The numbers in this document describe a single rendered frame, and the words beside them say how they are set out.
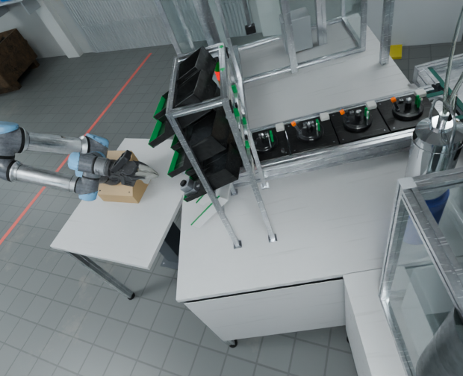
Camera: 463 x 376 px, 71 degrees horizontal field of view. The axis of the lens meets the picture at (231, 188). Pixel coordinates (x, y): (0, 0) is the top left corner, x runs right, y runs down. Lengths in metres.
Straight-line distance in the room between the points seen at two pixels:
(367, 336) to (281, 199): 0.72
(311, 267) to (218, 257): 0.43
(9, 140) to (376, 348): 1.64
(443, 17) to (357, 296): 3.39
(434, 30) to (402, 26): 0.31
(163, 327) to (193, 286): 1.03
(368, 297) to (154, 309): 1.66
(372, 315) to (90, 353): 2.02
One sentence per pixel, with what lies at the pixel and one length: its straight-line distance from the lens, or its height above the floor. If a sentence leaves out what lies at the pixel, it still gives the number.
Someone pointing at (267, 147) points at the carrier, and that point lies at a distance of 1.75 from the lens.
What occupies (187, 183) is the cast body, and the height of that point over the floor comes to 1.27.
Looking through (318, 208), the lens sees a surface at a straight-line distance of 1.61.
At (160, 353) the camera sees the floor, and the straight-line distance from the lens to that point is 2.50.
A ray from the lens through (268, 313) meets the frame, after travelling 1.77.
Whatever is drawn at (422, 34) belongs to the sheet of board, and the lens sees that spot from 4.31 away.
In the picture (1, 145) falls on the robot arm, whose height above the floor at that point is 1.55.
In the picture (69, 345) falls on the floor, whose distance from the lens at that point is 2.93.
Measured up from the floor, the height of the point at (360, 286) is 0.86.
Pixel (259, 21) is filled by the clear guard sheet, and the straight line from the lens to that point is 2.89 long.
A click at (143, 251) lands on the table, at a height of 0.86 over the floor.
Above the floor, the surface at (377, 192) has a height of 0.86.
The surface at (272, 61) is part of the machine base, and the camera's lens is 2.69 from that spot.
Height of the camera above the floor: 2.18
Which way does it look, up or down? 48 degrees down
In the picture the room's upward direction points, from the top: 23 degrees counter-clockwise
